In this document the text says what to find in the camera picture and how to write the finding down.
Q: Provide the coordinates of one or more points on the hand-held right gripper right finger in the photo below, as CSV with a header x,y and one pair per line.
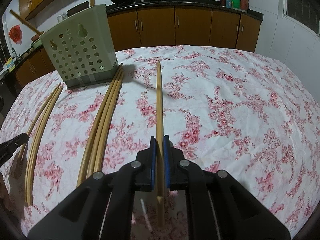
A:
x,y
166,162

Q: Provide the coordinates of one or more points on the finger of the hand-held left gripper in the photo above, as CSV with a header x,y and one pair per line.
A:
x,y
15,142

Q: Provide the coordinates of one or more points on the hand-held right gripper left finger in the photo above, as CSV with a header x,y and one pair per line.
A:
x,y
152,162

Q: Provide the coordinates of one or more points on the green perforated chopstick holder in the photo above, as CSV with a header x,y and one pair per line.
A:
x,y
82,50

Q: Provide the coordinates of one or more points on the person's left hand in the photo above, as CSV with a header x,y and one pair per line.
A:
x,y
4,192

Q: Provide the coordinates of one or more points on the yellow bottle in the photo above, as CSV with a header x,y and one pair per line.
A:
x,y
11,64

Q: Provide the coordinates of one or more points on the metal faucet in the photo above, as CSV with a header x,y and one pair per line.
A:
x,y
14,53

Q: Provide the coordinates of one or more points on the green basin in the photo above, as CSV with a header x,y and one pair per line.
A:
x,y
37,45

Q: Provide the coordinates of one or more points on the red basin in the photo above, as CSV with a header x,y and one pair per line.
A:
x,y
36,38

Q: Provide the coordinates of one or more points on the hanging red plastic bag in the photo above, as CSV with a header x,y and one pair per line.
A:
x,y
15,33

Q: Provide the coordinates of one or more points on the clear glass jug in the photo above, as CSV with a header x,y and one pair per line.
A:
x,y
62,18

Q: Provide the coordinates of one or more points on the wooden lower kitchen cabinets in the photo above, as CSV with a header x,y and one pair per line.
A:
x,y
155,25

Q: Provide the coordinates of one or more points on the dark cutting board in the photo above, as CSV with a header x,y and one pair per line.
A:
x,y
78,7

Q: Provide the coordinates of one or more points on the black kitchen countertop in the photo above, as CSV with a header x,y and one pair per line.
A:
x,y
190,5

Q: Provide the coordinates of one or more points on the blue box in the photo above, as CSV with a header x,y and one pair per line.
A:
x,y
228,3

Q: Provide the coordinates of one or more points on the green box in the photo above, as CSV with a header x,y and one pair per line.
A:
x,y
235,1

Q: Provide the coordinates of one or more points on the barred window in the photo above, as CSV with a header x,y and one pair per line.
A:
x,y
303,2

